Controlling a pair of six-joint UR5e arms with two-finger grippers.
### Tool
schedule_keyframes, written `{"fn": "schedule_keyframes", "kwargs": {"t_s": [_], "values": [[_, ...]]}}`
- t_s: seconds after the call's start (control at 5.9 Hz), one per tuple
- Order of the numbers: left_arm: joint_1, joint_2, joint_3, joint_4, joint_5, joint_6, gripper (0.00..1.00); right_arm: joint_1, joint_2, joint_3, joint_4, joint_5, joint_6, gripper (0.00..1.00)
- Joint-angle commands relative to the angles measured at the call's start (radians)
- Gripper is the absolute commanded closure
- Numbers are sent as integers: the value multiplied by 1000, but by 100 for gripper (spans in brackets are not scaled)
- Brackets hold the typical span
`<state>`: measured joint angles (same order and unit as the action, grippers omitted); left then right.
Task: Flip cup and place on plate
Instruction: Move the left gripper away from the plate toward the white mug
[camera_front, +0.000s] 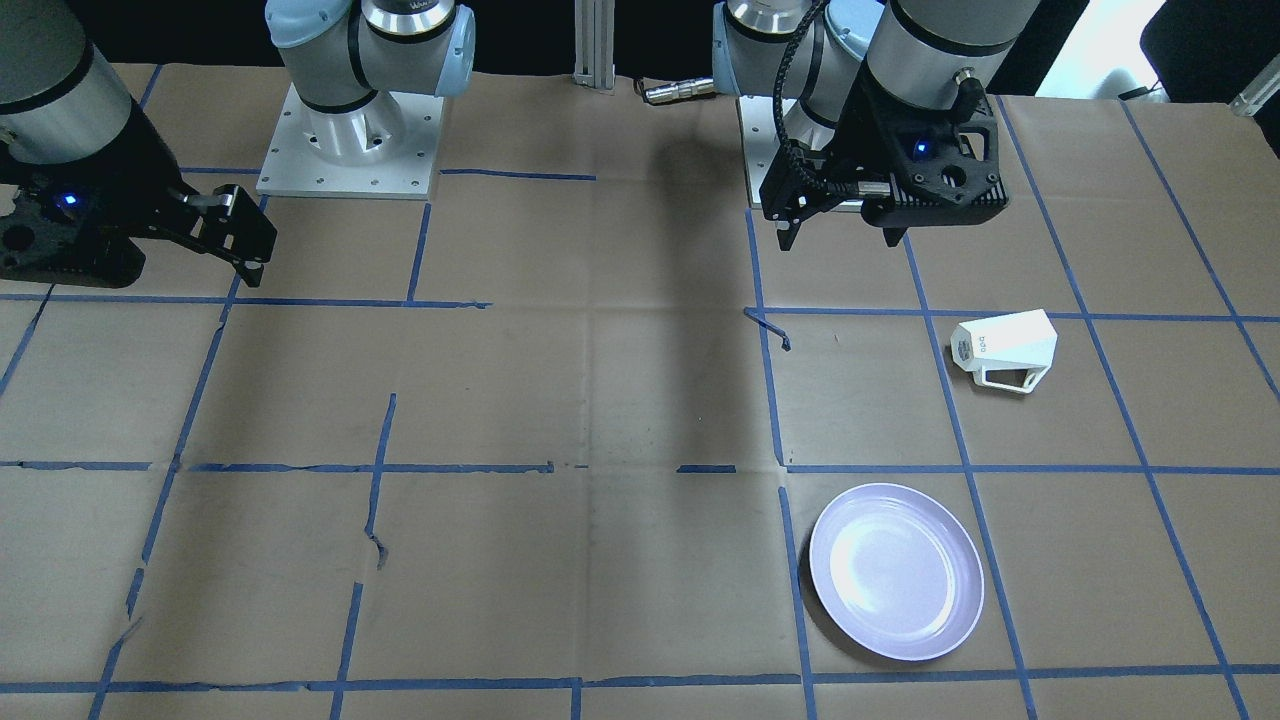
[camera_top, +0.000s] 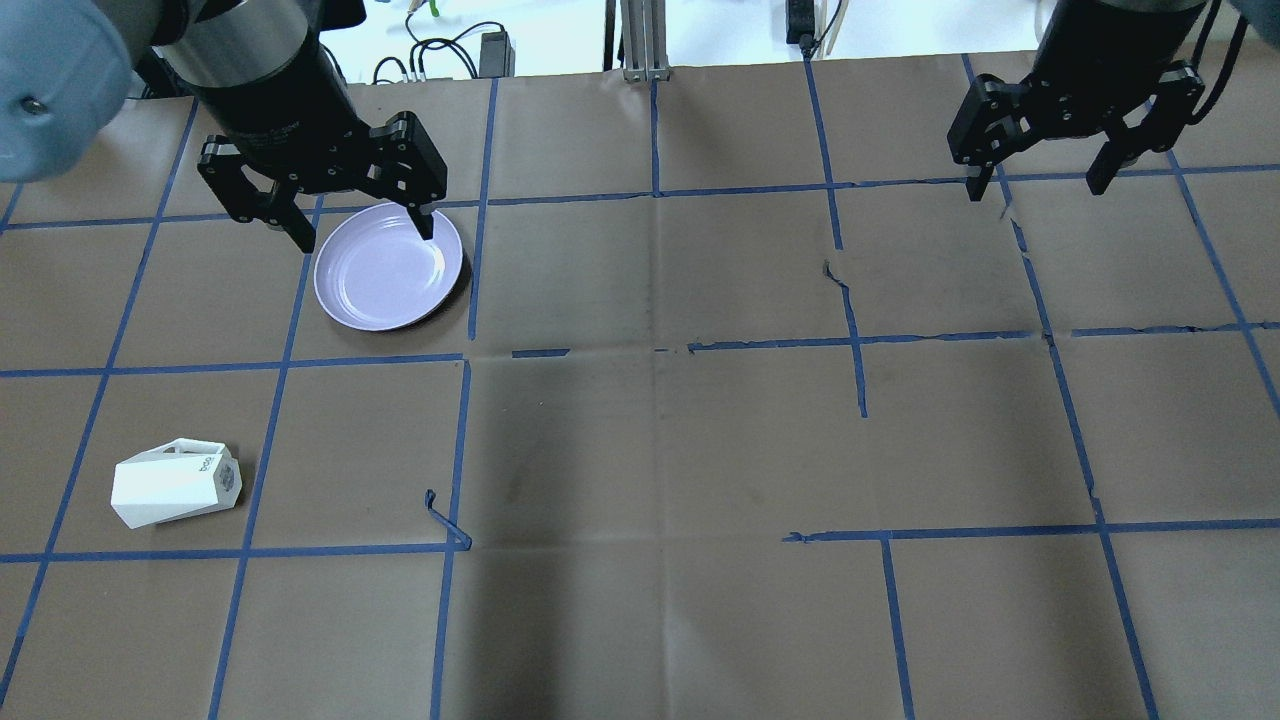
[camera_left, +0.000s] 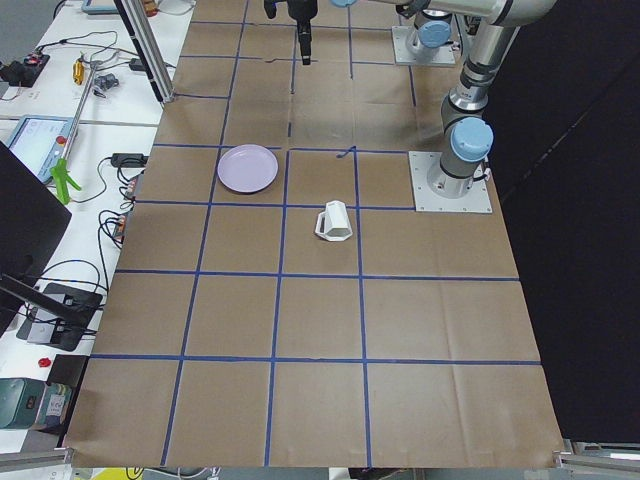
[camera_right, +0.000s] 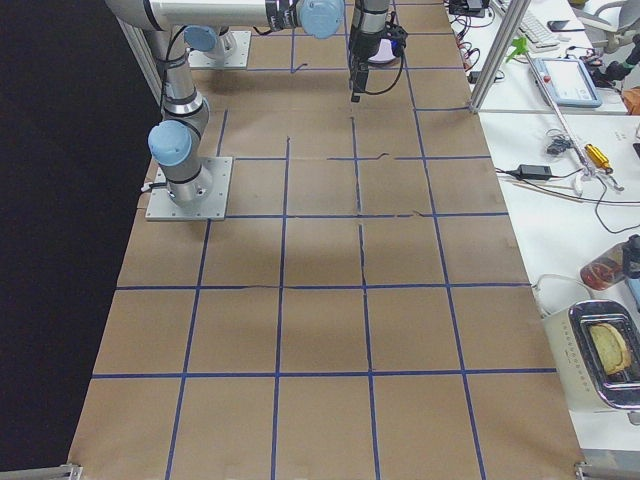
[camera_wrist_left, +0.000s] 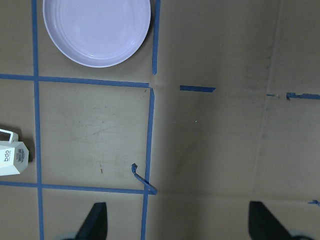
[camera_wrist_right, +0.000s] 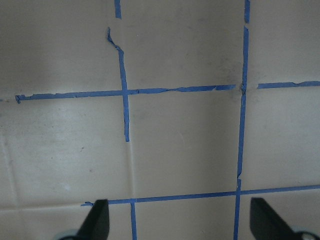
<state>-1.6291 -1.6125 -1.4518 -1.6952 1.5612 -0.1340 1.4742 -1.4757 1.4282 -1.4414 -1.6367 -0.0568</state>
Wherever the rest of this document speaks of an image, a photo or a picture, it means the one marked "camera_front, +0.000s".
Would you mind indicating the brown paper table cover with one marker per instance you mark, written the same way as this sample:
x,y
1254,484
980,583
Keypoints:
x,y
551,444

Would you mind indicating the aluminium frame post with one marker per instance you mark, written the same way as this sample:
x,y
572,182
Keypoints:
x,y
593,45

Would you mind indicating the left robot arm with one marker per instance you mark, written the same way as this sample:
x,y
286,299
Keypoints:
x,y
802,57

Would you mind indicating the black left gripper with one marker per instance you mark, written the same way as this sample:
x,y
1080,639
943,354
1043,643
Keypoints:
x,y
868,140

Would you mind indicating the metal cable connector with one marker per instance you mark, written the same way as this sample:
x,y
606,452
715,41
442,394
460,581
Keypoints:
x,y
673,92

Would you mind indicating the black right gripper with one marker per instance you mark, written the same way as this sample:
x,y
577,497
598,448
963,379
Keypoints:
x,y
128,172

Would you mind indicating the white angular cup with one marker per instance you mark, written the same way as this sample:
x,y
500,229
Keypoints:
x,y
1011,352

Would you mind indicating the lavender plate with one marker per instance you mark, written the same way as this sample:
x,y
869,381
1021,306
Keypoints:
x,y
897,572

